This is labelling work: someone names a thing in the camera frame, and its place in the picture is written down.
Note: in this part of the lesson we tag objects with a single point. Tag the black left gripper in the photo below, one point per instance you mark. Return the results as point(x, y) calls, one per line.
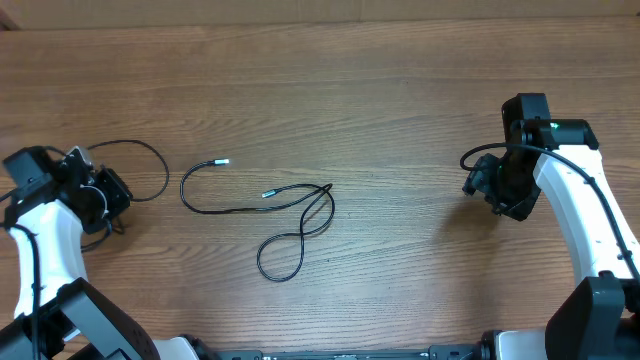
point(116, 192)

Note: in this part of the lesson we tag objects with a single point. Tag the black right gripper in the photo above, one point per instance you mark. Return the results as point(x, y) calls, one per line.
point(480, 183)

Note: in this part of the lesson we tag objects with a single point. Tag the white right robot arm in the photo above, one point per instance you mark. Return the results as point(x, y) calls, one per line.
point(561, 159)

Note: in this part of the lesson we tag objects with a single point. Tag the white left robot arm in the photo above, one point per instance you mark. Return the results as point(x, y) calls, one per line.
point(53, 205)

